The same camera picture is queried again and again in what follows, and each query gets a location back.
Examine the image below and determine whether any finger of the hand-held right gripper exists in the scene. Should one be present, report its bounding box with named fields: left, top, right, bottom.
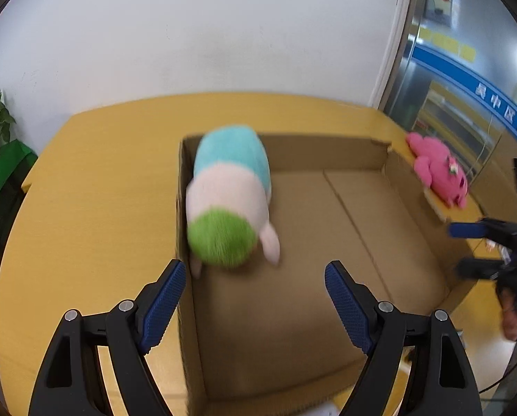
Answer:
left=456, top=257, right=508, bottom=280
left=448, top=218, right=517, bottom=242

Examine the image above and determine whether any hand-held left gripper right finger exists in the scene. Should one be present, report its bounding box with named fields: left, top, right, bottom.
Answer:
left=324, top=260, right=485, bottom=416

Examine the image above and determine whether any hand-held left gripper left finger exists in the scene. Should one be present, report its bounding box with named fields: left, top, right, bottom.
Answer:
left=28, top=259, right=187, bottom=416

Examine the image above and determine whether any shallow cardboard box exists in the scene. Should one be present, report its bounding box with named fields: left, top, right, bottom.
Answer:
left=175, top=132, right=480, bottom=416

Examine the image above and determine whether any blue white green plush toy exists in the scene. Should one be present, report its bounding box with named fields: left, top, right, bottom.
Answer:
left=185, top=125, right=282, bottom=279

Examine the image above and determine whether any person's right hand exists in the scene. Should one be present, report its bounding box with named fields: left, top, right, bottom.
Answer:
left=499, top=288, right=517, bottom=342

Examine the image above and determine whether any pink plush toy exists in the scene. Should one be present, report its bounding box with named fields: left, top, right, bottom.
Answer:
left=405, top=132, right=470, bottom=209

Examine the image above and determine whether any glass door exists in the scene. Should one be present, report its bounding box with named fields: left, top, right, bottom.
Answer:
left=373, top=0, right=517, bottom=209

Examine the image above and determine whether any wooden desk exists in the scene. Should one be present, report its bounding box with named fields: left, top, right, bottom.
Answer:
left=0, top=92, right=506, bottom=416

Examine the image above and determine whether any blue banner strip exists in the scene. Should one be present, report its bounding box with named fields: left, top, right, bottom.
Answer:
left=412, top=43, right=517, bottom=159

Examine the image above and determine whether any green chair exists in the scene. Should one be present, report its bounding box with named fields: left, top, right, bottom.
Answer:
left=0, top=139, right=39, bottom=226

